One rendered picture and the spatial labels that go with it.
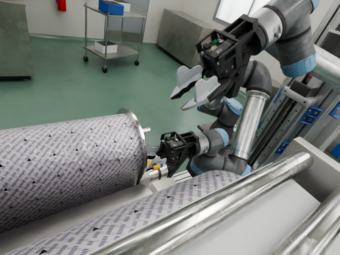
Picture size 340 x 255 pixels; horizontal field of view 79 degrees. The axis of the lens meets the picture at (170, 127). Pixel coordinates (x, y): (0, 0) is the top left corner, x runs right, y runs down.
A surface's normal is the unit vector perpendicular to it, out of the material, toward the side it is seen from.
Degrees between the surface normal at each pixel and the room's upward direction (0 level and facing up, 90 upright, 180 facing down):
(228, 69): 90
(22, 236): 23
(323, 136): 90
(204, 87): 86
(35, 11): 90
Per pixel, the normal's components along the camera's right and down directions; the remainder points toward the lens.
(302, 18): 0.22, 0.48
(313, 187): -0.81, 0.16
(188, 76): 0.44, 0.62
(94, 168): 0.59, 0.21
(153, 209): -0.09, -0.98
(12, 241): 0.07, -0.93
